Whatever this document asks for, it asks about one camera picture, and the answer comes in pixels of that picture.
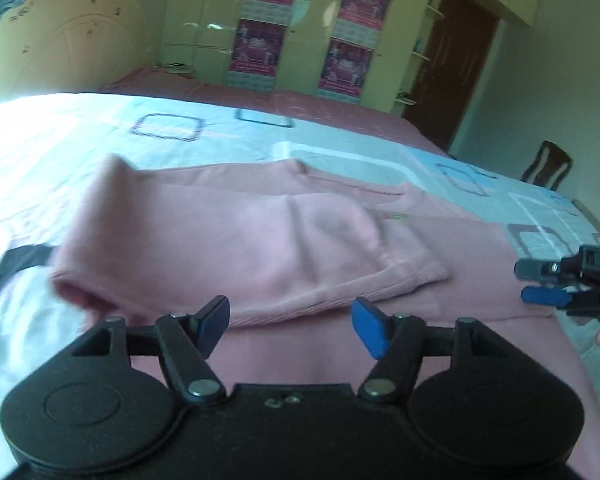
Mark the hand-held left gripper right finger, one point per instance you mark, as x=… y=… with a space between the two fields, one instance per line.
x=372 y=330

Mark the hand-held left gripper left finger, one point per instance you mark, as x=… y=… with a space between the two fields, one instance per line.
x=211 y=327

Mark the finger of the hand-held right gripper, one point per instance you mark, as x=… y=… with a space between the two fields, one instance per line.
x=532 y=269
x=540 y=295

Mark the pink knit sweater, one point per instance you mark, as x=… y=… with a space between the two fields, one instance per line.
x=230 y=240

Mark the wooden bed footboard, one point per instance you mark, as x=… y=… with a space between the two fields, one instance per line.
x=597 y=225

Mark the dark wooden chair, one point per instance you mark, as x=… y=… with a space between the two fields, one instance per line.
x=547 y=162

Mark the dark brown wooden door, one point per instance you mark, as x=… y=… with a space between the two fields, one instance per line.
x=452 y=65

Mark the square-patterned bed sheet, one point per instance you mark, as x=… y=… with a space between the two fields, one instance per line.
x=55 y=160

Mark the pink striped bed cover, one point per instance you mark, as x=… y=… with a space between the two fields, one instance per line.
x=330 y=105

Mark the stack of books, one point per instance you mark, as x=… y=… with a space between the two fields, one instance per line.
x=175 y=69

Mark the pale green wardrobe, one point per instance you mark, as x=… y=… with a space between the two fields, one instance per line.
x=200 y=20

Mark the cream round headboard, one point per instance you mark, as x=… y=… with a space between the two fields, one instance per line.
x=65 y=45

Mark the corner wall shelves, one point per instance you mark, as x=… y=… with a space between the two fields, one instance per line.
x=422 y=55

